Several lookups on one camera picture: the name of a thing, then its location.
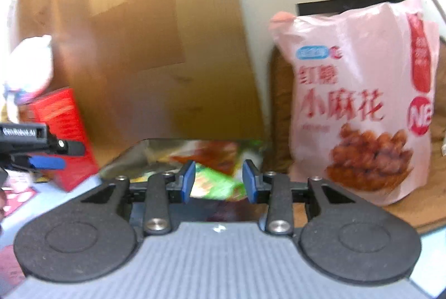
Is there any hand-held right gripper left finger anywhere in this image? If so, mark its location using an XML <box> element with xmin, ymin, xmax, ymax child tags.
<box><xmin>81</xmin><ymin>160</ymin><xmax>196</xmax><ymax>235</ymax></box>

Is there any blue printed mat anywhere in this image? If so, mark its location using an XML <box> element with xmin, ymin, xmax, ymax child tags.
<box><xmin>0</xmin><ymin>175</ymin><xmax>446</xmax><ymax>298</ymax></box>

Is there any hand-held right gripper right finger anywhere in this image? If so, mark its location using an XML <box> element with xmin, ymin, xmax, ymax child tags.
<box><xmin>242</xmin><ymin>160</ymin><xmax>365</xmax><ymax>235</ymax></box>

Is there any pink snack bag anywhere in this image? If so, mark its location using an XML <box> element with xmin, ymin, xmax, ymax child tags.
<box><xmin>268</xmin><ymin>0</ymin><xmax>440</xmax><ymax>207</ymax></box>

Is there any pastel plush toy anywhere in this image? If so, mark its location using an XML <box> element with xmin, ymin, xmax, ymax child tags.
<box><xmin>3</xmin><ymin>35</ymin><xmax>54</xmax><ymax>104</ymax></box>

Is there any black storage box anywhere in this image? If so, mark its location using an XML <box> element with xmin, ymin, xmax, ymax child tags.
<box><xmin>99</xmin><ymin>138</ymin><xmax>272</xmax><ymax>223</ymax></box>

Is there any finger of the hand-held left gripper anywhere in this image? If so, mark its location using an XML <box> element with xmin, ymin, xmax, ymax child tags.
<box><xmin>28</xmin><ymin>155</ymin><xmax>66</xmax><ymax>170</ymax></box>
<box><xmin>47</xmin><ymin>138</ymin><xmax>86</xmax><ymax>156</ymax></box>

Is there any red gift box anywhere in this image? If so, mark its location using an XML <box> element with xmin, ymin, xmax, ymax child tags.
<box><xmin>19</xmin><ymin>87</ymin><xmax>100</xmax><ymax>191</ymax></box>

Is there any green snack packet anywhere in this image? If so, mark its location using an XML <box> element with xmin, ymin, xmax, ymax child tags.
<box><xmin>190</xmin><ymin>163</ymin><xmax>248</xmax><ymax>202</ymax></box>

